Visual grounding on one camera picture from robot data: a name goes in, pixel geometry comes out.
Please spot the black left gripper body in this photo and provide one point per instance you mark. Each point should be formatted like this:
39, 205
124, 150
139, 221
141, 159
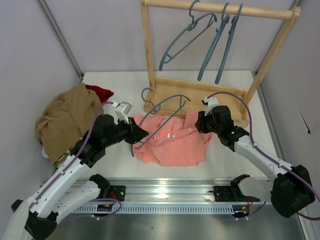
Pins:
130, 130

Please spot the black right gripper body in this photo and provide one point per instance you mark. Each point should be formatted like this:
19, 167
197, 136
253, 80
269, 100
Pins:
205, 124

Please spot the pink skirt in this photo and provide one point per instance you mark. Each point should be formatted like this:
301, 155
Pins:
177, 144

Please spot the tan garment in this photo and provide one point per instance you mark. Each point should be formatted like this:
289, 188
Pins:
65, 120

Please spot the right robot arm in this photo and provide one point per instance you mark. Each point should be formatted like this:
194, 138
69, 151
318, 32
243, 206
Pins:
289, 188

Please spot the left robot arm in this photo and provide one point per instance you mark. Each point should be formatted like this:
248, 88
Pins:
40, 214

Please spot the wooden hanger rack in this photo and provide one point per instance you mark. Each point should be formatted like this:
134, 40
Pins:
161, 87

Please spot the red garment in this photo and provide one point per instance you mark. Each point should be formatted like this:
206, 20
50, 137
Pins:
103, 94

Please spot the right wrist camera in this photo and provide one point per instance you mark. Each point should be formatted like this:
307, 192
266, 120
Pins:
210, 103

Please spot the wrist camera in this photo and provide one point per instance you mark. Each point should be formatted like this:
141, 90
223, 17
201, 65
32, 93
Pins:
121, 110
210, 103

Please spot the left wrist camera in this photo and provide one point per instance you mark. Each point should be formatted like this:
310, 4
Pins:
121, 110

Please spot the aluminium table rail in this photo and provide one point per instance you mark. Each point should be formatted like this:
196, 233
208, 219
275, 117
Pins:
163, 191

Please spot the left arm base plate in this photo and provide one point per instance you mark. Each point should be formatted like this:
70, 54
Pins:
117, 192

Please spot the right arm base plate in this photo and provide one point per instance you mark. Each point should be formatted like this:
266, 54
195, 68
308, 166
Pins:
226, 193

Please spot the slotted cable duct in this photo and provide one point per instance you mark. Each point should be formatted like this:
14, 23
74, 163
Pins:
129, 208

